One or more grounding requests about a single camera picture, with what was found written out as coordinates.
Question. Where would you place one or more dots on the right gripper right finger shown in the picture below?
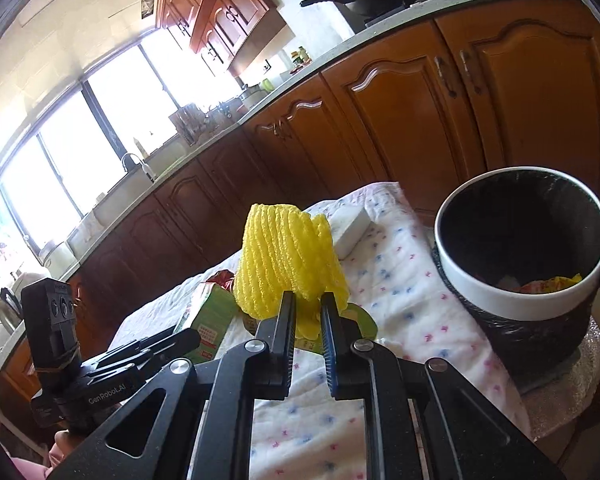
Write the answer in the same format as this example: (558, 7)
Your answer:
(345, 371)

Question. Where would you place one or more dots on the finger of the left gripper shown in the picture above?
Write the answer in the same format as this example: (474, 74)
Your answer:
(148, 355)

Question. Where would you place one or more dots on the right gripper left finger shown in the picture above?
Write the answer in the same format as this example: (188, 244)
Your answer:
(273, 367)

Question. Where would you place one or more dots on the yellow foam fruit net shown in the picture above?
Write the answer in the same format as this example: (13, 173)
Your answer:
(285, 248)

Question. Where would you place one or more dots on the grey kitchen countertop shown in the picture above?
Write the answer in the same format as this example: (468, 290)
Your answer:
(280, 90)

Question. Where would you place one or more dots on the kitchen faucet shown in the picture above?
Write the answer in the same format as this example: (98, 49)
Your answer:
(129, 159)

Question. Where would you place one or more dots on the white trash bin black liner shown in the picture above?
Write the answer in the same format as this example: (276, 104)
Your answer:
(520, 248)

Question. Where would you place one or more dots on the wooden kitchen cabinets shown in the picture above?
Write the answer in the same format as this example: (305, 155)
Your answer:
(330, 135)

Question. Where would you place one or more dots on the green milk carton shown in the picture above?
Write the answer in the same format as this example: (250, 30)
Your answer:
(210, 310)

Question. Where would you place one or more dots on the electric kettle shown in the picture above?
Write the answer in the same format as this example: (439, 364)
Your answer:
(10, 310)

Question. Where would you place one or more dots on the crushed red can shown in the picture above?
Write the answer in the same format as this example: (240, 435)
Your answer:
(223, 278)

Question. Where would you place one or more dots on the floral white tablecloth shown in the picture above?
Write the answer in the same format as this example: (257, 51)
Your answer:
(391, 276)

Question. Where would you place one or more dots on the white sponge block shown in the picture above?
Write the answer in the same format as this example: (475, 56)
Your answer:
(348, 224)

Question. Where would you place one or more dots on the wooden upper cabinets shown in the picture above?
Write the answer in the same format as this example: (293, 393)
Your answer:
(228, 34)

